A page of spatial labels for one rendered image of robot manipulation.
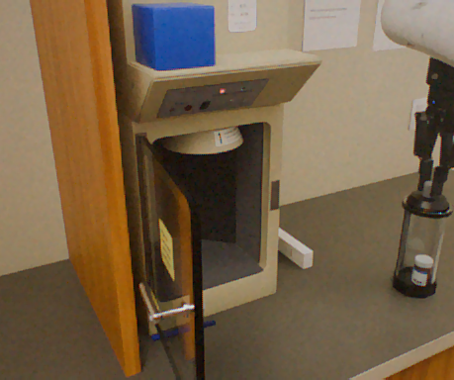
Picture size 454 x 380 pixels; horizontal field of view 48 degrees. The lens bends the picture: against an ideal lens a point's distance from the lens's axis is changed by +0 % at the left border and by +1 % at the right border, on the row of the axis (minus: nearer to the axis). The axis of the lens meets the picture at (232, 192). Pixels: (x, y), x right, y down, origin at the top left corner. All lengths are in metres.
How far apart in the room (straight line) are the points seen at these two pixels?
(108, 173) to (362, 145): 1.19
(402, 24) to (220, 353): 0.71
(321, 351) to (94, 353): 0.46
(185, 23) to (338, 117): 1.02
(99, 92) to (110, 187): 0.15
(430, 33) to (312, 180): 0.92
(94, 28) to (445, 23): 0.55
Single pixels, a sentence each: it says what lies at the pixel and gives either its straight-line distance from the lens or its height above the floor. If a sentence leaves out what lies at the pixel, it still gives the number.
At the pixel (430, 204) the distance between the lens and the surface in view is 1.19.
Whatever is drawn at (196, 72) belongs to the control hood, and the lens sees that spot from 0.80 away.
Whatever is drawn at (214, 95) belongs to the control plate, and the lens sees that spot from 0.88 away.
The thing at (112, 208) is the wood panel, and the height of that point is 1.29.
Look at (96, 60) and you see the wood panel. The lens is 0.78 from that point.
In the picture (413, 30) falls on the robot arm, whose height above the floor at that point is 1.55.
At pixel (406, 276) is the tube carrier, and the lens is 1.27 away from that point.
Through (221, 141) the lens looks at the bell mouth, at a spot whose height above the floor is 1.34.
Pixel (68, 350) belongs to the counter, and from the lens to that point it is 1.13.
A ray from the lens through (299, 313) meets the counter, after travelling 1.18.
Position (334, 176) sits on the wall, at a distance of 1.81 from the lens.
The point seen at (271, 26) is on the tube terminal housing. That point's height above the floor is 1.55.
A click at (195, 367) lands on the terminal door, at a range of 0.77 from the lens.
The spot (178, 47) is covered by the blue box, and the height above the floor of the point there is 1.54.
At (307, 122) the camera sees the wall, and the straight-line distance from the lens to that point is 1.66.
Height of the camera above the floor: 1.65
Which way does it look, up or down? 24 degrees down
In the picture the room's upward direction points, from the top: straight up
